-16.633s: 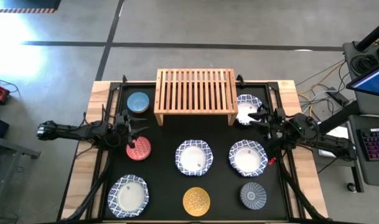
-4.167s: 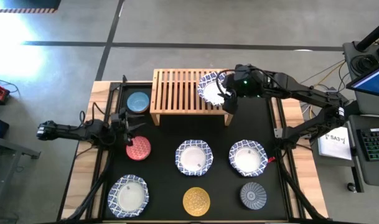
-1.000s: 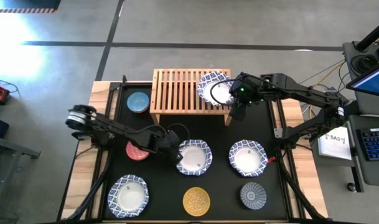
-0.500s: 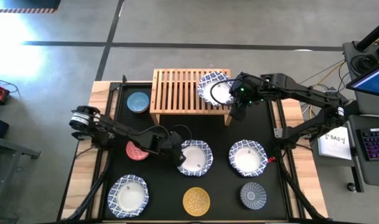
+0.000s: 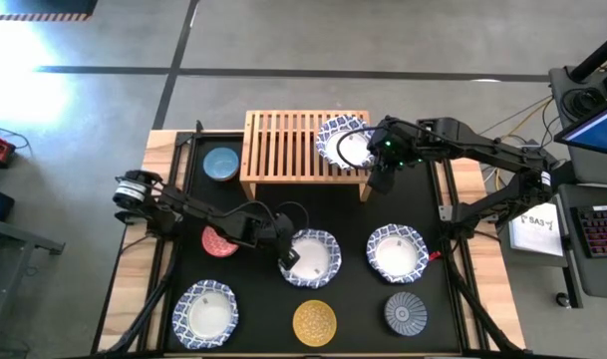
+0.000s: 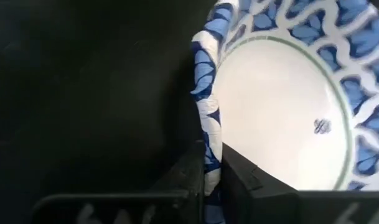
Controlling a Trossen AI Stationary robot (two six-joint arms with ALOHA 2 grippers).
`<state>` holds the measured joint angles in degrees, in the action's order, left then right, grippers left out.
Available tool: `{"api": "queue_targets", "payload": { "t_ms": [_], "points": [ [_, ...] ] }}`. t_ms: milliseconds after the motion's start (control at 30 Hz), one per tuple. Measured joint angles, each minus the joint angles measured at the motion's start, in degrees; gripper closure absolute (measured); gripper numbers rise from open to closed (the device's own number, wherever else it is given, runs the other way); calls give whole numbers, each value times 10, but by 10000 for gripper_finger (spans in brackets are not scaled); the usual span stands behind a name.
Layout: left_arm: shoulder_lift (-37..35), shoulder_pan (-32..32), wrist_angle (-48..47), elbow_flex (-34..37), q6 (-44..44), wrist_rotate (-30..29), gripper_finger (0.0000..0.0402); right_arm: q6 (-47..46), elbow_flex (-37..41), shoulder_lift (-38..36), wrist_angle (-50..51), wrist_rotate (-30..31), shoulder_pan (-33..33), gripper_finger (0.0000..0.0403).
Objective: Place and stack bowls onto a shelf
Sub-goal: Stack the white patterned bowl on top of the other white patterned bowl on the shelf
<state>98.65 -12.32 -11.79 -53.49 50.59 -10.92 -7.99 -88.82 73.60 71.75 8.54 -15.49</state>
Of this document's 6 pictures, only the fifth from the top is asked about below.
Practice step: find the black caster wheel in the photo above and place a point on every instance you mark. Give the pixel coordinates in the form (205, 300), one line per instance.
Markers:
(562, 299)

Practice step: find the backlit black keyboard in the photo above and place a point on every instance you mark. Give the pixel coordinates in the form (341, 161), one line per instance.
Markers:
(602, 232)

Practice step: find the yellow and navy ceramic bowl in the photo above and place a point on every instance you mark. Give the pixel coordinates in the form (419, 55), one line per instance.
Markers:
(314, 323)

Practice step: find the black pole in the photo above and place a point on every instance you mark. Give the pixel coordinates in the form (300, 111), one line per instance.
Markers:
(599, 57)

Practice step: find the grey equipment cart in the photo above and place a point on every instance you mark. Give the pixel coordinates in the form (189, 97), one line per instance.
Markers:
(602, 279)

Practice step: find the blue lit monitor screen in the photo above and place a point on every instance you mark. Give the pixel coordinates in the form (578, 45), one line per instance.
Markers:
(597, 130)

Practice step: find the small red clip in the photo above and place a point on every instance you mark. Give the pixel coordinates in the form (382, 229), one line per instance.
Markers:
(435, 255)

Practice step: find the red floral ceramic bowl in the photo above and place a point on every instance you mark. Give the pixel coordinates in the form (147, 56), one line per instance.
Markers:
(215, 247)

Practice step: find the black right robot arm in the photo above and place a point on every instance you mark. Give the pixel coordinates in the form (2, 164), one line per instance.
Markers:
(482, 144)

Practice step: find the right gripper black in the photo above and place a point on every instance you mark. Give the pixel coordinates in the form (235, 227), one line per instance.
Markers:
(393, 147)

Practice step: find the black aluminium rig frame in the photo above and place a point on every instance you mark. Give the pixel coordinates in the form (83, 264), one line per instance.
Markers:
(177, 164)

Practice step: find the white paper sign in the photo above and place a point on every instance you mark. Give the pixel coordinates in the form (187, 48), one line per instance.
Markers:
(537, 229)

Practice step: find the grey side desk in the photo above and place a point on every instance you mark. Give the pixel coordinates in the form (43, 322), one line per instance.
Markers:
(14, 239)

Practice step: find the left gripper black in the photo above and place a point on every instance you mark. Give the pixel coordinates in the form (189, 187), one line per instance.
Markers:
(283, 232)

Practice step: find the dark grey ribbed plate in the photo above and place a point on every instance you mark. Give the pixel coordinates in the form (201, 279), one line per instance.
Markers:
(405, 313)

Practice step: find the blue patterned paper bowl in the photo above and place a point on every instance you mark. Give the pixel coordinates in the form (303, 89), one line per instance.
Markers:
(206, 314)
(355, 149)
(315, 261)
(397, 255)

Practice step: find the black table mat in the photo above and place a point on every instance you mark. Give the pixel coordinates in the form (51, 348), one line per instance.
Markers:
(358, 214)

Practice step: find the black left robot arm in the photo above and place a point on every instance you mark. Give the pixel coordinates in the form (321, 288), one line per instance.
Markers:
(198, 212)

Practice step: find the wooden slatted shelf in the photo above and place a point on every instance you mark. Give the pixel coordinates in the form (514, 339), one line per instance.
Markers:
(283, 144)

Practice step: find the hazard striped black mat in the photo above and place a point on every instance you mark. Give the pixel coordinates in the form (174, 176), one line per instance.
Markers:
(34, 6)

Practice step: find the blue ceramic bowl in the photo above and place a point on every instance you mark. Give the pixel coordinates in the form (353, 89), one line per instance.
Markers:
(220, 162)

